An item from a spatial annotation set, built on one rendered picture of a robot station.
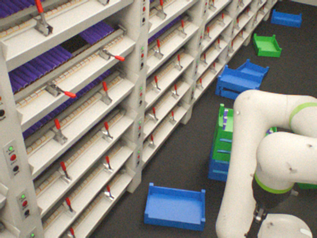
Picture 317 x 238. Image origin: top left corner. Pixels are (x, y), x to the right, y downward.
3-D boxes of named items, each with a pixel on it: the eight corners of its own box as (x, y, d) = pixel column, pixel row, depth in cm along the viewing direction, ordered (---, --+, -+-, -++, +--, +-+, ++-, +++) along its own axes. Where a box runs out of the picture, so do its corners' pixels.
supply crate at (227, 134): (271, 122, 202) (275, 111, 197) (274, 147, 187) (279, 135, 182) (217, 114, 205) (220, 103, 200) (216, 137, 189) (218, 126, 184)
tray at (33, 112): (132, 50, 144) (140, 32, 138) (18, 135, 101) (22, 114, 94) (93, 21, 146) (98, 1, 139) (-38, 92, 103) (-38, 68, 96)
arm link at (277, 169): (260, 119, 81) (260, 159, 74) (320, 126, 80) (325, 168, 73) (251, 154, 92) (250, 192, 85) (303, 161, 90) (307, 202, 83)
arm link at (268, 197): (258, 153, 92) (245, 181, 87) (305, 172, 88) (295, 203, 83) (254, 166, 97) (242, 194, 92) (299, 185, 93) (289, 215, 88)
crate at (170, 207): (202, 199, 197) (205, 189, 192) (202, 231, 181) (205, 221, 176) (149, 192, 198) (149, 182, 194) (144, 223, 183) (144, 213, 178)
